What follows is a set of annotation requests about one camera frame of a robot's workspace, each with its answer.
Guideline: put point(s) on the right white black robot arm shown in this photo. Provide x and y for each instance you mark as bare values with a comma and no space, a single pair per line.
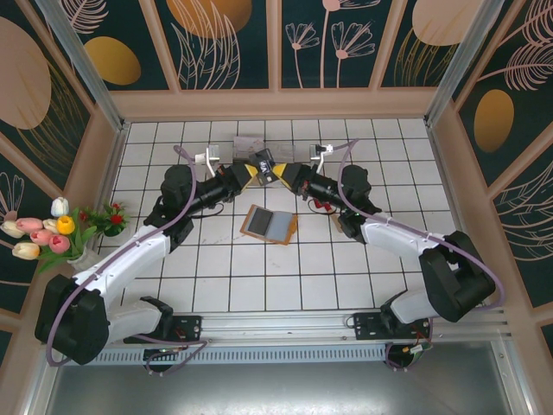
458,281

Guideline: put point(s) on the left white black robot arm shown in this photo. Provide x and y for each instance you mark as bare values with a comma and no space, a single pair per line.
73,320

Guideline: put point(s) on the dark grey VIP card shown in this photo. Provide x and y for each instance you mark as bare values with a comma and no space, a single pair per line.
260,221

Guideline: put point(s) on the clear plastic organizer box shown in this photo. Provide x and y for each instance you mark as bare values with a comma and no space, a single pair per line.
246,142

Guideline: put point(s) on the small red flower plant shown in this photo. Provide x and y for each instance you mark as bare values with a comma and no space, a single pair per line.
114,218

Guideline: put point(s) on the artificial tulip bouquet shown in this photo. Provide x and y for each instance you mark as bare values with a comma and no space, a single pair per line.
65,225

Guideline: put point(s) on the small green circuit board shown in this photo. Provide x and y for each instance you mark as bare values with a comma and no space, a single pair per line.
421,349

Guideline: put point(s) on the grey metal sheet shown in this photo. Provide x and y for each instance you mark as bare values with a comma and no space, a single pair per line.
281,389

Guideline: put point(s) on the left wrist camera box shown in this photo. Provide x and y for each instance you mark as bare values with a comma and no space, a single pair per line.
214,153

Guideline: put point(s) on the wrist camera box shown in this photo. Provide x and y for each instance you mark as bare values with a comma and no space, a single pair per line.
315,150
214,153

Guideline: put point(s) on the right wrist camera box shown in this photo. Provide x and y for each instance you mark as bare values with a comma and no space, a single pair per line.
315,150

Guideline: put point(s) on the aluminium side rail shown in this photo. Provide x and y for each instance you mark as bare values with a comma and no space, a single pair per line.
113,173
441,173

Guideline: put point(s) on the wall panel pink flowers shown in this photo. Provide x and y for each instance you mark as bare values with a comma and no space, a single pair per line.
311,65

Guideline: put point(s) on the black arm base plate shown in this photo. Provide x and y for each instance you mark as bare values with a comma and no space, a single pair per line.
190,328
367,326

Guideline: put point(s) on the aluminium mounting rail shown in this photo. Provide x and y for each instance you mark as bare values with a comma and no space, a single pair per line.
276,328

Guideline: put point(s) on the wall panel yellow oval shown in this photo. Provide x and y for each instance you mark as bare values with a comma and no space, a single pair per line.
112,60

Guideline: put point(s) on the aluminium corner post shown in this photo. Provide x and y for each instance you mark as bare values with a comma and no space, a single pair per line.
462,65
86,73

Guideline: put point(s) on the wall panel gold oval feather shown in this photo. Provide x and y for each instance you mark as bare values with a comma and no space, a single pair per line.
492,121

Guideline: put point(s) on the wall panel tan oval stems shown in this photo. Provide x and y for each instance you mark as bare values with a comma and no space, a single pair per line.
432,21

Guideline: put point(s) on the wall panel pink leaf outlines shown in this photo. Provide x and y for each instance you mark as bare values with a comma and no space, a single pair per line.
13,190
527,225

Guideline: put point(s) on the wall panel large tan oval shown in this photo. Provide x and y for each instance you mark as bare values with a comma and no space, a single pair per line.
21,73

